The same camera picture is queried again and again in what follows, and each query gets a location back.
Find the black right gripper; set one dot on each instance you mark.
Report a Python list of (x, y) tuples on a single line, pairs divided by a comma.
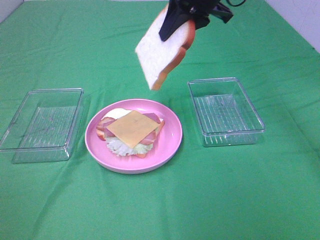
[(181, 11)]

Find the bacon strip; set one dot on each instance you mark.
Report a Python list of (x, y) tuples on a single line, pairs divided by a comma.
[(150, 115), (103, 133)]

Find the white bread slice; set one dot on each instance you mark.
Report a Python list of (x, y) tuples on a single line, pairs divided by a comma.
[(118, 112)]

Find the yellow cheese slice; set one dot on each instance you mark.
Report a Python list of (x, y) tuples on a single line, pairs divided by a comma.
[(132, 128)]

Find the green lettuce leaf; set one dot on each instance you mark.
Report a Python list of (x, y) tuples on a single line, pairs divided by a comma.
[(119, 148)]

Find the clear right plastic container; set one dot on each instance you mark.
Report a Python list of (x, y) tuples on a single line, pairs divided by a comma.
[(225, 114)]

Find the clear plastic container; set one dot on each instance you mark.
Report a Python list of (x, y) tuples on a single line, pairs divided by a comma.
[(44, 127), (225, 114)]

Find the pink round plate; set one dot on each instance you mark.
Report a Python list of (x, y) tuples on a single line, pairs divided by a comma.
[(166, 145)]

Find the clear left plastic container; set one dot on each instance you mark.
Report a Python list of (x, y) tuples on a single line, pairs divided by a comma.
[(44, 127)]

